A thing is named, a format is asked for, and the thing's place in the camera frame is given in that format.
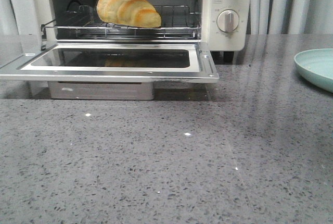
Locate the glass oven door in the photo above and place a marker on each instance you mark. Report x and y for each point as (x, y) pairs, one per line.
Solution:
(115, 63)

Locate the golden croissant bread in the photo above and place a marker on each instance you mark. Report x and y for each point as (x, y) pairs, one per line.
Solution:
(134, 13)

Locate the lower oven knob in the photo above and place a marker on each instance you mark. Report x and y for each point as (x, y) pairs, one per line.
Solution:
(228, 21)

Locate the white Toshiba toaster oven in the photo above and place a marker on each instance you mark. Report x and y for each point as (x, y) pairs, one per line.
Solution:
(229, 39)

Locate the grey curtain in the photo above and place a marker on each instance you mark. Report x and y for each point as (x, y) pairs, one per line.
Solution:
(266, 17)

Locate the light green plate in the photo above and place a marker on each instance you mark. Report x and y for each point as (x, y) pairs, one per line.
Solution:
(315, 66)

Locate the wire oven rack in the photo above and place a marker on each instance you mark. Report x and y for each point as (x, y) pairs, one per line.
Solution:
(177, 23)

